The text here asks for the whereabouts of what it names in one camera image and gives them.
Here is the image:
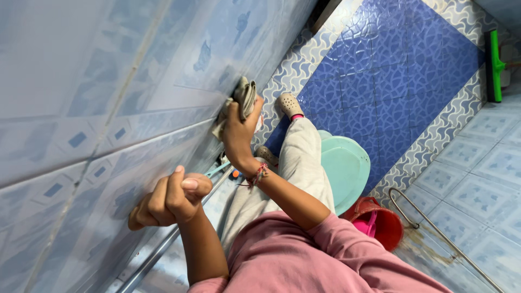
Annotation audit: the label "person's left hand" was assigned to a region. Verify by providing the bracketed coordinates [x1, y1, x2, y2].
[128, 165, 213, 232]

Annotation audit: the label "red plastic bucket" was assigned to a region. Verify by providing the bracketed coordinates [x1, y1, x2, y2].
[341, 196, 405, 252]

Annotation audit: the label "green floor squeegee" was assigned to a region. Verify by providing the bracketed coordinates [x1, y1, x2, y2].
[484, 29, 521, 103]

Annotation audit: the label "person's right hand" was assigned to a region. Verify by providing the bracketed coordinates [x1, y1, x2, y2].
[222, 95, 265, 174]

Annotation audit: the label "colourful thread bracelet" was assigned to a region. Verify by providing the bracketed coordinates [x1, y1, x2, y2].
[238, 162, 269, 189]

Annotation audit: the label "pink plastic scoop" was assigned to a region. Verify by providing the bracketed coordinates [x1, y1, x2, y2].
[352, 217, 379, 239]

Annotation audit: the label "light grey trousers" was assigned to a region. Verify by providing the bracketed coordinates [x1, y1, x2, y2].
[220, 117, 337, 255]

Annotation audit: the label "teal toilet seat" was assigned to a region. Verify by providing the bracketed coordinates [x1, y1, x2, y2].
[317, 129, 371, 216]

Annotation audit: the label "chrome wall rail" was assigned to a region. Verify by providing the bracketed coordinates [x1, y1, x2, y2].
[116, 165, 237, 293]

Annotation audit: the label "dark door frame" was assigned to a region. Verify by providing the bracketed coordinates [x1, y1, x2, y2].
[311, 0, 343, 34]

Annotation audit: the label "grey cleaning cloth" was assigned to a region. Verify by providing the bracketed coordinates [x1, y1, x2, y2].
[211, 76, 258, 141]

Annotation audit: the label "beige clog shoe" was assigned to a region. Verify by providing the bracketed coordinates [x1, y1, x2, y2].
[275, 93, 305, 121]
[254, 146, 280, 167]

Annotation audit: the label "pink shirt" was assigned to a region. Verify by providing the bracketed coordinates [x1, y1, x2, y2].
[187, 212, 453, 293]

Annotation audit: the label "teal toothbrush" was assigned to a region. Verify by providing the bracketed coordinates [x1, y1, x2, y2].
[204, 161, 232, 179]

